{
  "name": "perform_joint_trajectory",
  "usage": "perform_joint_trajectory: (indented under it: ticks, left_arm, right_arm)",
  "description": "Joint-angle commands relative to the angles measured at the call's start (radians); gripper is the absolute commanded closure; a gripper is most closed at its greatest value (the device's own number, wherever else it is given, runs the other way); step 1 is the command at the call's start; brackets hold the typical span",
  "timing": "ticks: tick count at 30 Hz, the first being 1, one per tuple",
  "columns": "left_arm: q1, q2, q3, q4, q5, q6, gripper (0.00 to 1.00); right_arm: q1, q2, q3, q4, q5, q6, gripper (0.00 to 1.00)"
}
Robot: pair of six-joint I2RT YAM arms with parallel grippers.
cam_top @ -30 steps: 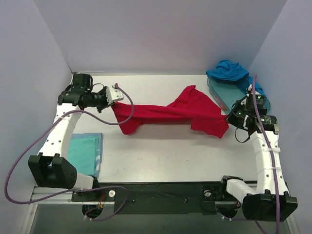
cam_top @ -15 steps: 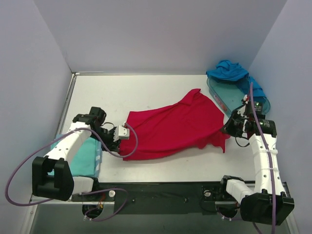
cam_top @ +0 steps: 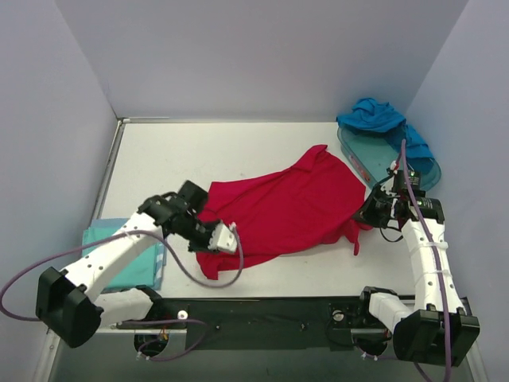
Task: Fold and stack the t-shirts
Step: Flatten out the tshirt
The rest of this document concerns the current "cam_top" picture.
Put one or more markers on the folded light blue shirt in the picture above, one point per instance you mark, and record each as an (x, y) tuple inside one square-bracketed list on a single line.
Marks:
[(161, 258)]

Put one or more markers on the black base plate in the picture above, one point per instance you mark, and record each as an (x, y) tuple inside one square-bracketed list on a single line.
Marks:
[(333, 323)]

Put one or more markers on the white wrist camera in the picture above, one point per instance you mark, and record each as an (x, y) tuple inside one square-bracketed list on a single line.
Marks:
[(394, 167), (223, 238)]

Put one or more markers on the folded teal shirt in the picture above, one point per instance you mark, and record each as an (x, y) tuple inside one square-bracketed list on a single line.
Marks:
[(131, 262)]

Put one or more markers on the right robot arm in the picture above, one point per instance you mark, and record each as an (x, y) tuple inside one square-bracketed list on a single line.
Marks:
[(438, 329)]

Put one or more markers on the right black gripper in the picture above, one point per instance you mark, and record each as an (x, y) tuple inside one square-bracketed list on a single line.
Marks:
[(368, 211)]

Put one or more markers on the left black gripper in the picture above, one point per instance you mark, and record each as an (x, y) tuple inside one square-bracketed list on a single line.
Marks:
[(200, 242)]

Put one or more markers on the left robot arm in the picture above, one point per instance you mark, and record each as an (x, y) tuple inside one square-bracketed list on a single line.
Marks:
[(72, 302)]

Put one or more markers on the red polo shirt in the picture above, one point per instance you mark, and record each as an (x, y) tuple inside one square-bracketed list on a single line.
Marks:
[(308, 204)]

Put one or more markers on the blue t shirt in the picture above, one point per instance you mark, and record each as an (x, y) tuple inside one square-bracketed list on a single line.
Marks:
[(384, 121)]

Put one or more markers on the teal plastic basket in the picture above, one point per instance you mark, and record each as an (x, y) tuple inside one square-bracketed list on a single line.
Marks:
[(372, 153)]

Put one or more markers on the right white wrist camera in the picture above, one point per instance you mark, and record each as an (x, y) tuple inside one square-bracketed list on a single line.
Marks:
[(394, 167)]

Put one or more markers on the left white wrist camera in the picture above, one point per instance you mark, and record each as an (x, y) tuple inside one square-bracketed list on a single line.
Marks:
[(223, 238)]

